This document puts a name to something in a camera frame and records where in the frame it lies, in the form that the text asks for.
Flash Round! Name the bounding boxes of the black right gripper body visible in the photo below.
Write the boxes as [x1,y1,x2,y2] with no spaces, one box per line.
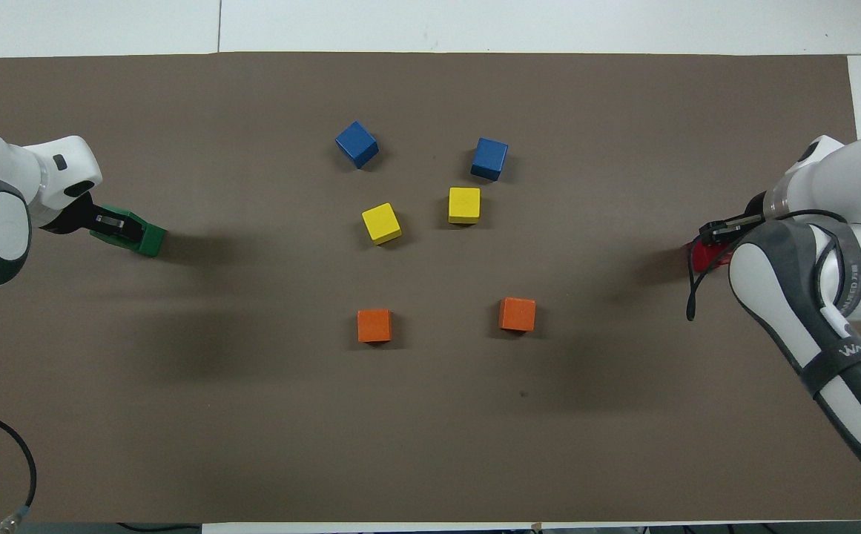
[744,191,773,224]

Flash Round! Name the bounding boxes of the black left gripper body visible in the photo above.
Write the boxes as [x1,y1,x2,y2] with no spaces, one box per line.
[41,189,108,237]

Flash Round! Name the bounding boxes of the orange wooden cube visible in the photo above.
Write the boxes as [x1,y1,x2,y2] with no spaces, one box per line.
[498,297,537,334]
[357,309,393,344]

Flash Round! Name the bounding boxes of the blue wooden cube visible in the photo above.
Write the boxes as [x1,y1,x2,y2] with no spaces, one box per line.
[470,137,509,182]
[335,120,380,170]

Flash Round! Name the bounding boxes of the yellow wooden cube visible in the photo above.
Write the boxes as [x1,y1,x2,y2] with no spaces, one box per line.
[361,202,403,246]
[448,187,482,225]

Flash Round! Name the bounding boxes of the brown table mat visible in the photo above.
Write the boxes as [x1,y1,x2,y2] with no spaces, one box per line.
[0,50,861,524]

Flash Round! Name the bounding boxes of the black floor cable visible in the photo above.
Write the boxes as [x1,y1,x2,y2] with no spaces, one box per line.
[115,521,202,533]

